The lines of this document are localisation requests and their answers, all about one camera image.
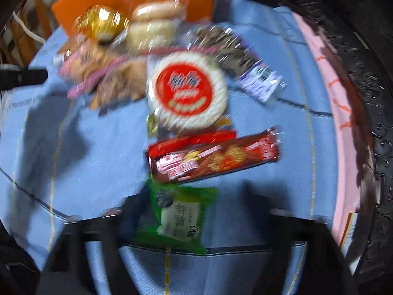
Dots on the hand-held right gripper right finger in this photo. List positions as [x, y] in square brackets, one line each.
[279, 230]

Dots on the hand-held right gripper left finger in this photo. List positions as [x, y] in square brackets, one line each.
[132, 216]

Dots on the green snack packet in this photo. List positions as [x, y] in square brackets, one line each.
[178, 218]

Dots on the small red snack packet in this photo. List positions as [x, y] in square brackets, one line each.
[172, 146]

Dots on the blue checked blanket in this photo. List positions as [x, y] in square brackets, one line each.
[76, 147]

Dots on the long red biscuit packet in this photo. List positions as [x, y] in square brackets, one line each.
[221, 159]

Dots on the pink trimmed cracker packet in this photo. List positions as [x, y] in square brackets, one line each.
[83, 60]
[119, 80]

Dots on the round red white snack packet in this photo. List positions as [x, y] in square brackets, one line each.
[184, 89]

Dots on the pink cloth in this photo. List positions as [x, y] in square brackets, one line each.
[344, 104]

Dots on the pale bun packet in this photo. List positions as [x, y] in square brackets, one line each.
[150, 33]

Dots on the dark purple label snack packet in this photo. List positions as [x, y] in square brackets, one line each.
[224, 49]

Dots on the dark fuzzy cloth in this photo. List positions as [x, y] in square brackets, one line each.
[377, 67]

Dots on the shiny gold snack packet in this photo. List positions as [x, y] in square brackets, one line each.
[101, 21]

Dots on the brown bun packet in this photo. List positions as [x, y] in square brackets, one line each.
[156, 10]

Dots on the brown wooden furniture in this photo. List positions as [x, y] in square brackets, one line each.
[21, 40]

